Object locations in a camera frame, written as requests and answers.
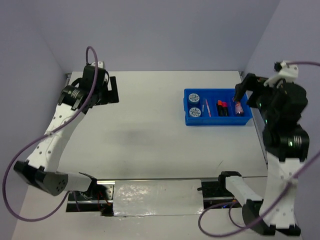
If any pink cap black highlighter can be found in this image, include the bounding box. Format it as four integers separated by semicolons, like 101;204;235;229
222;101;230;117

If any orange cap black highlighter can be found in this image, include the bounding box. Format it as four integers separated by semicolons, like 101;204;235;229
216;100;224;117

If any orange clear pen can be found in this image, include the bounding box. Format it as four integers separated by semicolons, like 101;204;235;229
205;98;212;118

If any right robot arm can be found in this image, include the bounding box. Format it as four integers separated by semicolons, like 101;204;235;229
217;73;310;237

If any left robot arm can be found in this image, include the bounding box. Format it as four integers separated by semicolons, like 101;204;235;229
13;61;119;200

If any blue plastic sorting bin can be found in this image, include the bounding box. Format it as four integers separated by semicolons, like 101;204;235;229
183;88;252;126

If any silver foil sheet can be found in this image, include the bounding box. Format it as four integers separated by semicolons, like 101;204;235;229
113;179;204;217

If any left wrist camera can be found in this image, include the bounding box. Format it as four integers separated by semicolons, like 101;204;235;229
97;61;105;69

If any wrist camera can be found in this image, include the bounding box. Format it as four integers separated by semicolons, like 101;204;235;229
263;61;299;88
97;61;105;69

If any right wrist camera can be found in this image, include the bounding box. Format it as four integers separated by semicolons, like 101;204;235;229
263;61;299;88

